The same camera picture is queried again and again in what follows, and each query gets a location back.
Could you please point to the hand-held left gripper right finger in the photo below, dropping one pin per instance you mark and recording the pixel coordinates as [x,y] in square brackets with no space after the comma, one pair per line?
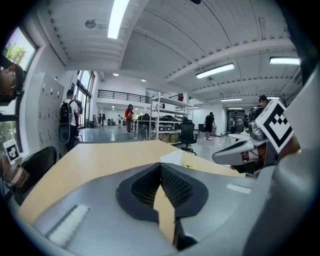
[220,212]

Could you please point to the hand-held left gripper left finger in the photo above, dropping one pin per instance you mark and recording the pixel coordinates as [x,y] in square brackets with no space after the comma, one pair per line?
[100,212]

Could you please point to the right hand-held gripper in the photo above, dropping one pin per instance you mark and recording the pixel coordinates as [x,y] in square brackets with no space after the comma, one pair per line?
[275,125]

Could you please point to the tissue box with green print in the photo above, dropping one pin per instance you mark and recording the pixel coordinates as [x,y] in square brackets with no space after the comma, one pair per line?
[186,166]

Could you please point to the cardboard box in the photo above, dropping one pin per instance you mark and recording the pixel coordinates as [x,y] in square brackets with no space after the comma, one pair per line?
[174,138]
[164,138]

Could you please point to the black office chair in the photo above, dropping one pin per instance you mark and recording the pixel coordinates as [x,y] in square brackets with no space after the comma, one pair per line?
[187,132]

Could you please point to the long ceiling light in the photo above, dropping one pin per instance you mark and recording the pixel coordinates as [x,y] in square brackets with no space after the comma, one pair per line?
[284,60]
[215,70]
[117,17]
[231,99]

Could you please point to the white metal shelf rack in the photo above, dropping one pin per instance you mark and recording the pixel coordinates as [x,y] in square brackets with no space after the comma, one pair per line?
[170,112]

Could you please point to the black folding chair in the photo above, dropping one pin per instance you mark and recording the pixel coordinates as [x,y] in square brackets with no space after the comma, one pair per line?
[37,167]

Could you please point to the grey round bag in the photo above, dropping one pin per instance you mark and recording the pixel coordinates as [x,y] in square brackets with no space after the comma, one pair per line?
[64,134]

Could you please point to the white desk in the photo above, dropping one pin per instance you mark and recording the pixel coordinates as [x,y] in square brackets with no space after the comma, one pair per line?
[142,123]

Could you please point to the black backpack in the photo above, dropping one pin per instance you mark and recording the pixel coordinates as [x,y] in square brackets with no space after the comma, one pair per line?
[66,112]

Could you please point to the grey locker cabinet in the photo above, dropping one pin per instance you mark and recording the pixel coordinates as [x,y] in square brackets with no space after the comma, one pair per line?
[46,112]

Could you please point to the black balcony railing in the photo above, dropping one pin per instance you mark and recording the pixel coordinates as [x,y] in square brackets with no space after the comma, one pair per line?
[120,95]

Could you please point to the window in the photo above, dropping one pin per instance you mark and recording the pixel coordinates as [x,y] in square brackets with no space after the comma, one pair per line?
[18,50]

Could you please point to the round ceiling fixture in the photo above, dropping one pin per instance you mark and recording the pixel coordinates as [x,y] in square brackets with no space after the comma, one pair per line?
[90,24]

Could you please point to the tall window wall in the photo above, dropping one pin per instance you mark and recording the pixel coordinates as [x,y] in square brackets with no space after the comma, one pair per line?
[85,97]

